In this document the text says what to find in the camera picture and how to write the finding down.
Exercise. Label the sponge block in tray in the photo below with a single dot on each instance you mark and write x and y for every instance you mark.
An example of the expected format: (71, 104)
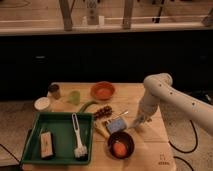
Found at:
(46, 145)

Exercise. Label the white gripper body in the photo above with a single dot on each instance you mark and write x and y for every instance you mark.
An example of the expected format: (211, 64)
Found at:
(142, 115)

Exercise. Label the orange food in pan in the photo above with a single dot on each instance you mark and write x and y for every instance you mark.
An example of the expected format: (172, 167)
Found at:
(119, 150)

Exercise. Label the white round bowl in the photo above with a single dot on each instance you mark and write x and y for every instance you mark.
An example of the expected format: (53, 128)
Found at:
(42, 104)

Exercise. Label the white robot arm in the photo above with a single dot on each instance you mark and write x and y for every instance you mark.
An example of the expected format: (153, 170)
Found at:
(159, 87)

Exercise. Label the green vegetable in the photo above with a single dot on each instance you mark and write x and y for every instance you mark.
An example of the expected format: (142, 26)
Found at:
(86, 105)

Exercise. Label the green cup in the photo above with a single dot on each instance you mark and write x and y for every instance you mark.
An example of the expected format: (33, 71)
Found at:
(74, 97)

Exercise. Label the orange bowl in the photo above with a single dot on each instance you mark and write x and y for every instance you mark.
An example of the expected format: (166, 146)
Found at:
(102, 90)

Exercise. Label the blue towel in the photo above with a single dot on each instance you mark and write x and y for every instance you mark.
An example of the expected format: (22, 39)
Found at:
(116, 125)

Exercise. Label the dark pan with handle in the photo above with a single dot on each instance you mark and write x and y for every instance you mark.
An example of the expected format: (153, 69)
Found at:
(119, 136)

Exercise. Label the white dish brush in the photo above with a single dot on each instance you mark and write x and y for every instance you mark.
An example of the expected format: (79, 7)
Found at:
(81, 150)

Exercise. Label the green plastic tray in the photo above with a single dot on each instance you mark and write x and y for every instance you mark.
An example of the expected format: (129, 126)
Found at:
(60, 125)

